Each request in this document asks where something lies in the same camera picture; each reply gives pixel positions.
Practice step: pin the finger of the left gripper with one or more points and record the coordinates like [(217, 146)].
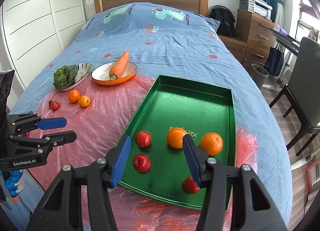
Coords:
[(47, 140), (47, 123)]

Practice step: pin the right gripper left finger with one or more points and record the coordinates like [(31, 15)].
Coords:
[(60, 207)]

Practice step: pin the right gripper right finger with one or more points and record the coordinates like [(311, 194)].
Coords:
[(252, 206)]

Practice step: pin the large orange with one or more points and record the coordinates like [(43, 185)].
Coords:
[(212, 143), (175, 137)]

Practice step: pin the blue gloved left hand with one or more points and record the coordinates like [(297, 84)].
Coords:
[(12, 183)]

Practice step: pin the red apple back left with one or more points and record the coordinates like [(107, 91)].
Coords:
[(54, 105)]

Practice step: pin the red apple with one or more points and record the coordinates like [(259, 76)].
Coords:
[(141, 163), (189, 186), (54, 105), (143, 139)]

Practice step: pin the orange back left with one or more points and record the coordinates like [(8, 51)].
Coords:
[(73, 96)]

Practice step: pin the small orange back right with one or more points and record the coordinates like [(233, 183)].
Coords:
[(84, 101)]

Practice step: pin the green bok choy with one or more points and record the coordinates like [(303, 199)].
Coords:
[(66, 75)]

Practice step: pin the pink plastic sheet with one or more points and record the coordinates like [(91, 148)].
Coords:
[(99, 127)]

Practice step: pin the red apple right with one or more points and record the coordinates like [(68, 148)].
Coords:
[(189, 186)]

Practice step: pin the white plate with greens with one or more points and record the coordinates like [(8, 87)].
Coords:
[(77, 75)]

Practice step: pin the orange oval dish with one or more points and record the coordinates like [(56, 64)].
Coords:
[(106, 75)]

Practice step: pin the red apple front left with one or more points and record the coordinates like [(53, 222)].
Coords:
[(141, 163)]

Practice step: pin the red apple centre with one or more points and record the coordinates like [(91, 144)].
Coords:
[(143, 139)]

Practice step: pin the green rectangular tray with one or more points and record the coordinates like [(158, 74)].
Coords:
[(175, 107)]

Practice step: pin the white wardrobe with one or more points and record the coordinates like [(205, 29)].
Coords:
[(36, 31)]

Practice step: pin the orange carrot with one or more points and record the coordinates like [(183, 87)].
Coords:
[(118, 69)]

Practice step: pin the grey dark chair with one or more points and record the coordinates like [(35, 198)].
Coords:
[(302, 91)]

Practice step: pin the mesh waste bin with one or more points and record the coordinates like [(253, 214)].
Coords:
[(258, 74)]

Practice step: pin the dark blue tote bag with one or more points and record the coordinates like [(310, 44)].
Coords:
[(275, 60)]

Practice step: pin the blue patterned bed sheet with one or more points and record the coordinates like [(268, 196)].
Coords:
[(190, 50)]

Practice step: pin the glass top desk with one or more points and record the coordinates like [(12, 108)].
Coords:
[(287, 41)]

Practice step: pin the wooden drawer cabinet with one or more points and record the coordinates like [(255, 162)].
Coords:
[(253, 39)]

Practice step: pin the black backpack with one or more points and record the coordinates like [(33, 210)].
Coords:
[(226, 19)]

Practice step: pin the white printer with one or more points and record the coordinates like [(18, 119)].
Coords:
[(256, 6)]

